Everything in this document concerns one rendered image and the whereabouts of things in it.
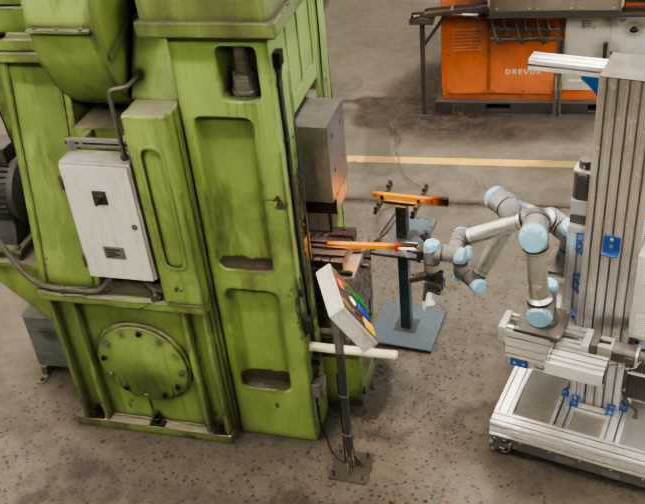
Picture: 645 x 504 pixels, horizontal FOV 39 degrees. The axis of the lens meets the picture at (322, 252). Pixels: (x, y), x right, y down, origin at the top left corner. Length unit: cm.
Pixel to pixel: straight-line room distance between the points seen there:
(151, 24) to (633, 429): 298
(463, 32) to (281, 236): 402
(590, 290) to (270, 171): 160
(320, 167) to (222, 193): 47
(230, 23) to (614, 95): 156
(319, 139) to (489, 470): 192
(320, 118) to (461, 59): 384
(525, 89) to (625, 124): 408
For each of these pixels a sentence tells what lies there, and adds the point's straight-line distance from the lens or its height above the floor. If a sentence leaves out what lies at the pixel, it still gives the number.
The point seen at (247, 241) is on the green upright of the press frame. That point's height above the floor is 126.
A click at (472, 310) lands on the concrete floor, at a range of 573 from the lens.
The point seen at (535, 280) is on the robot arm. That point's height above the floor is 118.
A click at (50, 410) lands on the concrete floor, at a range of 556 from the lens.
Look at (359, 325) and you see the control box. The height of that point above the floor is 108.
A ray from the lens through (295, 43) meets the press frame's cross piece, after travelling 409.
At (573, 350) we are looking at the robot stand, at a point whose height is 74.
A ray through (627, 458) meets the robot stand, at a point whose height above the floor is 23.
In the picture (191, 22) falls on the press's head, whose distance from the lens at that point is 371.
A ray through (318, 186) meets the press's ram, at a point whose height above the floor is 145.
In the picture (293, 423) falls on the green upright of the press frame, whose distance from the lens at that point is 492.
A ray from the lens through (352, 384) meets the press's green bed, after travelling 502.
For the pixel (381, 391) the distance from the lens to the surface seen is 520.
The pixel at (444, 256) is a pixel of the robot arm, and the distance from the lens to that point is 407.
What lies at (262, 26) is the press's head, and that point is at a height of 236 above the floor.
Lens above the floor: 363
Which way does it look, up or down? 35 degrees down
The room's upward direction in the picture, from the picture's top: 6 degrees counter-clockwise
